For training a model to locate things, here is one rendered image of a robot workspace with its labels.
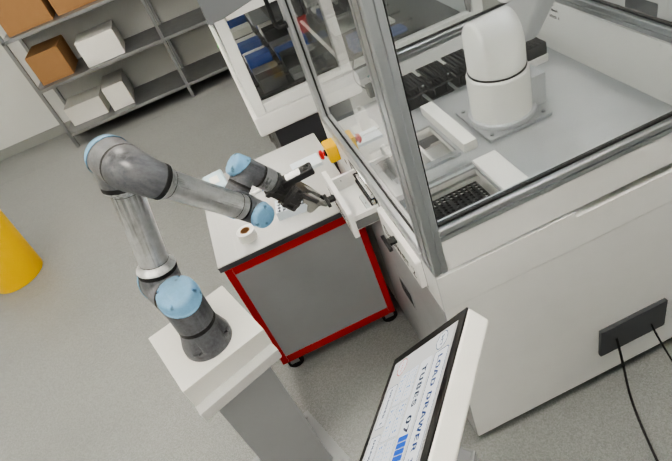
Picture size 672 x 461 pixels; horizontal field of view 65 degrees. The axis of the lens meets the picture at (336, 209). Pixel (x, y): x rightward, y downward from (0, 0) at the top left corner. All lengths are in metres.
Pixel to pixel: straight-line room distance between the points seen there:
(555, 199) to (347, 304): 1.15
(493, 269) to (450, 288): 0.13
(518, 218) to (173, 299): 0.94
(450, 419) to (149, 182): 0.86
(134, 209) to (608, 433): 1.74
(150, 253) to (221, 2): 1.15
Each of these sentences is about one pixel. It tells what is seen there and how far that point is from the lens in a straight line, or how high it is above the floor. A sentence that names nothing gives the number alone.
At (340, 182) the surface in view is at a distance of 1.94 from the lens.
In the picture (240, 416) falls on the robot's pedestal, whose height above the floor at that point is 0.59.
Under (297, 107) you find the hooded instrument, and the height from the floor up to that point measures 0.87.
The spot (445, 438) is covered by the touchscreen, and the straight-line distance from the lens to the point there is 0.91.
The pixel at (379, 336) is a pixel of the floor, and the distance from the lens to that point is 2.53.
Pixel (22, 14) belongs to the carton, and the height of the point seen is 1.21.
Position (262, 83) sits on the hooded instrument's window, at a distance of 2.47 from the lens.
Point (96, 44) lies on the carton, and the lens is 5.38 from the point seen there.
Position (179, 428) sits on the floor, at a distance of 2.69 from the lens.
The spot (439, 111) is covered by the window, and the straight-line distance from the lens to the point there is 1.16.
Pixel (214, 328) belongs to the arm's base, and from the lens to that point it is 1.61.
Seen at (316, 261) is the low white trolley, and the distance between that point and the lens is 2.12.
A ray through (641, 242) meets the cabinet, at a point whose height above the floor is 0.68.
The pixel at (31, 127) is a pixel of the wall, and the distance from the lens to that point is 6.26.
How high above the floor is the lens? 2.00
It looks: 38 degrees down
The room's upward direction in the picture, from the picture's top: 22 degrees counter-clockwise
